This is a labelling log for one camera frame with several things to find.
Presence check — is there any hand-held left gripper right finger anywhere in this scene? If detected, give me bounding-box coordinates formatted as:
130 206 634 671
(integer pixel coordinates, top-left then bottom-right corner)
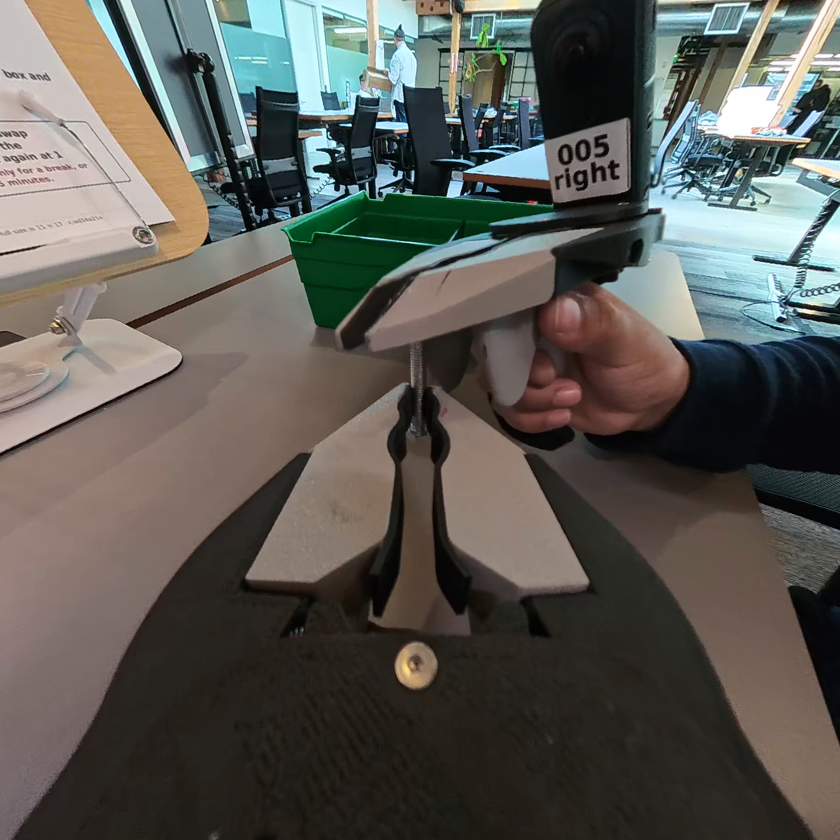
425 386 592 616

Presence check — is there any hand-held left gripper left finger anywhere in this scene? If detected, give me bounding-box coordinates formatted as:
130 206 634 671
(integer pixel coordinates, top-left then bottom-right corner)
245 384 408 616

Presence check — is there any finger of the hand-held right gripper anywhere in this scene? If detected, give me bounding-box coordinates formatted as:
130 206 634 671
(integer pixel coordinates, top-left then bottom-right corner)
335 225 605 350
364 251 559 354

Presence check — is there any silver hex bolt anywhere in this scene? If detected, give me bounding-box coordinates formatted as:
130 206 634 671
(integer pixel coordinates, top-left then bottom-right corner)
410 344 427 437

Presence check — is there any green plastic bin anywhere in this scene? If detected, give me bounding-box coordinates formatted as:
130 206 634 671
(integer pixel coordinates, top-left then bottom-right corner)
282 192 555 329

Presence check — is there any person's right forearm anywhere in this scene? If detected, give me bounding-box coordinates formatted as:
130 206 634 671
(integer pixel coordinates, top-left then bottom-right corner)
584 335 840 473

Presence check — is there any person's right hand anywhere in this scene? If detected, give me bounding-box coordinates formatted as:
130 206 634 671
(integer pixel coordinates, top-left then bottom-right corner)
512 282 691 434

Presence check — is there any wood-edged white desk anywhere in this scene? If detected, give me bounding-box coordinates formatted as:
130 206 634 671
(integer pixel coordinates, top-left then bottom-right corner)
462 143 552 193

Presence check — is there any hanging green plant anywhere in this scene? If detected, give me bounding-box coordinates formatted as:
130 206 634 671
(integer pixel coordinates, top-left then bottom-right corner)
462 23 509 83

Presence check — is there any black high-back office chair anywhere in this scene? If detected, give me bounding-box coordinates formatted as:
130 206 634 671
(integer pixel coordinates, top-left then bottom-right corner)
402 85 475 198

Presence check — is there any wooden standing desk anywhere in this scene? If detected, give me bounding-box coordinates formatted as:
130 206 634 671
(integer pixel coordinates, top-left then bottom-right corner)
755 157 840 322

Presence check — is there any black mesh office chair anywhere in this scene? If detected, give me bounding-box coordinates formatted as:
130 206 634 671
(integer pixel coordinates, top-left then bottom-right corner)
748 462 840 514

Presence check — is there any person's body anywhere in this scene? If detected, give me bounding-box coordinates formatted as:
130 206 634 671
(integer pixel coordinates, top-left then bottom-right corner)
787 584 840 729

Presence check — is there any white backing panel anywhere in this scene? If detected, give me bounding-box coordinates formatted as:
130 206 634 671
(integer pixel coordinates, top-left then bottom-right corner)
0 225 160 298

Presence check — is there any paper instruction sheet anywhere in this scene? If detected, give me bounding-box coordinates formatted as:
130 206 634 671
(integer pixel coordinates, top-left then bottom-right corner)
0 0 177 256

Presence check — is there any grey panel white frame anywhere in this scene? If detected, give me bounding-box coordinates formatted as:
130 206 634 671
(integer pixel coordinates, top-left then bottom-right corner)
98 0 258 175

